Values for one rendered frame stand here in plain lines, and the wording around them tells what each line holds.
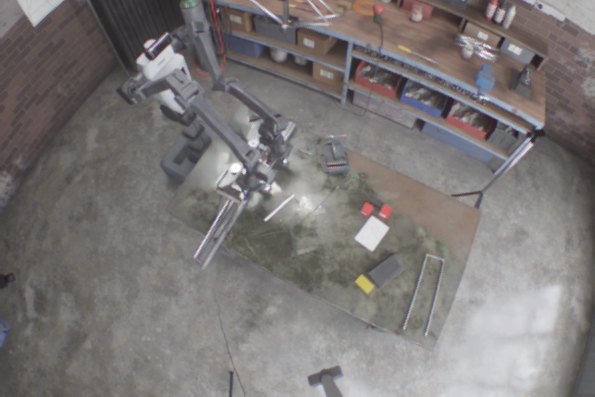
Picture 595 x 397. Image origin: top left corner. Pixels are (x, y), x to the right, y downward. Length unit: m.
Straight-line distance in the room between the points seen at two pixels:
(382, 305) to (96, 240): 2.37
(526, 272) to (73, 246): 3.91
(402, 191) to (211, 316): 1.59
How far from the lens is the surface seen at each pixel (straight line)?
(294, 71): 3.22
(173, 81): 1.32
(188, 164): 2.60
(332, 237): 1.57
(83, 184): 3.38
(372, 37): 2.56
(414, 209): 1.70
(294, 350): 2.39
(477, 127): 2.87
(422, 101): 2.82
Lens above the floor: 2.39
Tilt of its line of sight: 63 degrees down
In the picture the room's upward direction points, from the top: 3 degrees counter-clockwise
